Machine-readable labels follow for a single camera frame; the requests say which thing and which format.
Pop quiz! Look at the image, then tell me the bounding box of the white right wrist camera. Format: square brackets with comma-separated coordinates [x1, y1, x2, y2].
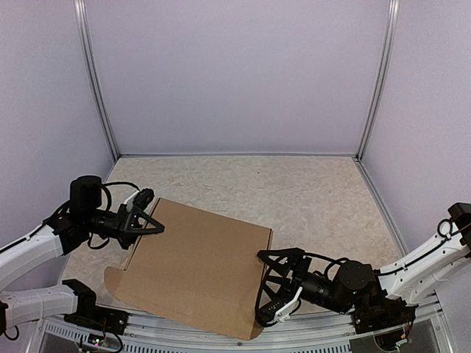
[258, 287, 302, 327]

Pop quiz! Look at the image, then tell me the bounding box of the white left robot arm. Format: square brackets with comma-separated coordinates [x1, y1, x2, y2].
[1, 175, 164, 335]

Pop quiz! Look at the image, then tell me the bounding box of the brown cardboard box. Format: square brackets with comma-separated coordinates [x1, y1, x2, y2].
[105, 199, 272, 340]

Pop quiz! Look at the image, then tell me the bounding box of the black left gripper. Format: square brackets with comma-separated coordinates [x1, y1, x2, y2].
[84, 203, 166, 253]

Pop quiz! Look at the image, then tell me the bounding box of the right aluminium frame post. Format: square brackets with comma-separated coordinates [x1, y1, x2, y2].
[355, 0, 400, 164]

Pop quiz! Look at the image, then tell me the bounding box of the aluminium frame post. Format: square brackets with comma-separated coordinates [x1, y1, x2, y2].
[355, 0, 400, 164]
[73, 0, 121, 163]

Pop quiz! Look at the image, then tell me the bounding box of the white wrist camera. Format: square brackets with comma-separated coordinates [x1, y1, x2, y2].
[124, 188, 155, 212]
[258, 287, 302, 327]

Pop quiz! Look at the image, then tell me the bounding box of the front aluminium frame rail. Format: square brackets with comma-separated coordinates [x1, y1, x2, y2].
[18, 294, 460, 352]

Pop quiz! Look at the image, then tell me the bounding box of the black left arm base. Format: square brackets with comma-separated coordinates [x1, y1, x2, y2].
[62, 279, 129, 335]

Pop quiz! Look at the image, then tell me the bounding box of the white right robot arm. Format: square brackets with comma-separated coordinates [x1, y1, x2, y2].
[255, 202, 470, 334]

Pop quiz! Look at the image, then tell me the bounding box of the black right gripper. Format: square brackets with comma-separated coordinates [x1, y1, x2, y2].
[253, 249, 350, 316]

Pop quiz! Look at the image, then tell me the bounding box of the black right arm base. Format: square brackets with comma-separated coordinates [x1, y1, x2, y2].
[353, 294, 418, 334]

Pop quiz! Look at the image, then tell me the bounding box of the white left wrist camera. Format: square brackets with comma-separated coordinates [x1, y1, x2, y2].
[124, 188, 155, 212]

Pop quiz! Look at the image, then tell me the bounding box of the left aluminium frame post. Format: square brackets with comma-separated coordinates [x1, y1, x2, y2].
[73, 0, 121, 163]

